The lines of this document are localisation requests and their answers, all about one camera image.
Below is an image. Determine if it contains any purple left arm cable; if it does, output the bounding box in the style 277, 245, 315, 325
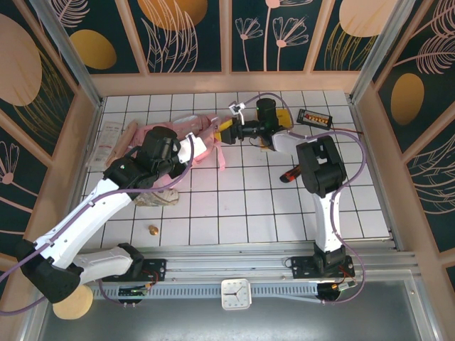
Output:
0, 136, 196, 317

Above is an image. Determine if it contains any black board with orange connectors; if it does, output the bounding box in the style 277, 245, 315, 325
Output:
296, 108, 334, 129

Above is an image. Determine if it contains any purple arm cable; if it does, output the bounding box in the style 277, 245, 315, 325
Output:
245, 92, 367, 305
0, 136, 196, 317

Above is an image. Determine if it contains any orange black utility knife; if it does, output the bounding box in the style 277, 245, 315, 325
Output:
279, 166, 303, 184

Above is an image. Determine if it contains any pink school backpack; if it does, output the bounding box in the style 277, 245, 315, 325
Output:
124, 112, 229, 193

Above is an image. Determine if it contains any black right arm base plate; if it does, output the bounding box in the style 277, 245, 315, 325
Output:
291, 255, 355, 281

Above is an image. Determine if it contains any small controller board with wires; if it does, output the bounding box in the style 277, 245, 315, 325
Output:
330, 281, 358, 293

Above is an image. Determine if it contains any white packet with red print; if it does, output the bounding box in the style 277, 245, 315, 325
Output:
86, 121, 125, 168

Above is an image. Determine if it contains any round yellow sponge disc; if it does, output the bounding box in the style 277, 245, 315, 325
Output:
52, 283, 94, 320

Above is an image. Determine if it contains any thin red black wire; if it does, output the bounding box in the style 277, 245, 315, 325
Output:
330, 124, 364, 136

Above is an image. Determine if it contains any white slotted cable duct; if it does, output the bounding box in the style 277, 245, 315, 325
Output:
51, 283, 321, 305

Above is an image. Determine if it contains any aluminium frame post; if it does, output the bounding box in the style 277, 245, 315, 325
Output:
347, 0, 426, 104
28, 0, 105, 109

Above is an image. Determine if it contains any aluminium mounting rail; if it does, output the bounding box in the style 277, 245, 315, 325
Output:
35, 248, 420, 285

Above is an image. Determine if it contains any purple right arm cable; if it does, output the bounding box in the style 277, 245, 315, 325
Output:
245, 92, 367, 305

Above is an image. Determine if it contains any small black controller board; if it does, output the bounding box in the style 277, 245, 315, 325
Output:
118, 283, 157, 298

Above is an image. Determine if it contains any white square clock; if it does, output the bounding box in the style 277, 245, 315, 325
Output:
220, 278, 254, 312

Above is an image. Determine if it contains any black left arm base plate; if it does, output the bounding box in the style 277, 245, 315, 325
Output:
102, 258, 168, 283

